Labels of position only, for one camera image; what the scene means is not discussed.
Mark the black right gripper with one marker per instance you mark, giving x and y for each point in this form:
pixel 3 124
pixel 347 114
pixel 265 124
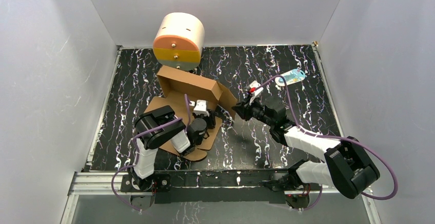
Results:
pixel 244 110

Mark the brown cardboard box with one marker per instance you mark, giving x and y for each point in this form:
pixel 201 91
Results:
pixel 174 84

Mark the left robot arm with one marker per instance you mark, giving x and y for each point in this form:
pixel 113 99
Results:
pixel 161 125

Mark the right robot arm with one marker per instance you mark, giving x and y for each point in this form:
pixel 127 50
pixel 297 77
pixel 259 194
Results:
pixel 343 165

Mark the blue white packaged item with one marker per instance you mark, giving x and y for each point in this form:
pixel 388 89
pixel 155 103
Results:
pixel 290 77

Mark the round pastel drawer cabinet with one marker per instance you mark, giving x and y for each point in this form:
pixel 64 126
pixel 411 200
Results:
pixel 179 41

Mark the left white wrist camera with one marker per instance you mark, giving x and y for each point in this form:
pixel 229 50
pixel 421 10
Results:
pixel 201 106

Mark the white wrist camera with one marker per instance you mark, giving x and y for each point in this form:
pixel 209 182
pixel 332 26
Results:
pixel 201 106
pixel 254 90

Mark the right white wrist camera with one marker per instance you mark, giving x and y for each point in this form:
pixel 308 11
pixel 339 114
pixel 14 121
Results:
pixel 254 90

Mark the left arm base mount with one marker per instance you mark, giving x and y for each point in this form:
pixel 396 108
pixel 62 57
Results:
pixel 143 191

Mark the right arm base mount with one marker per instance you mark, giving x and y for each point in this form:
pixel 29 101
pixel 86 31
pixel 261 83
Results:
pixel 292 188

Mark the aluminium front rail frame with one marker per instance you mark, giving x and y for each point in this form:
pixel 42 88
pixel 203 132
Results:
pixel 206 197

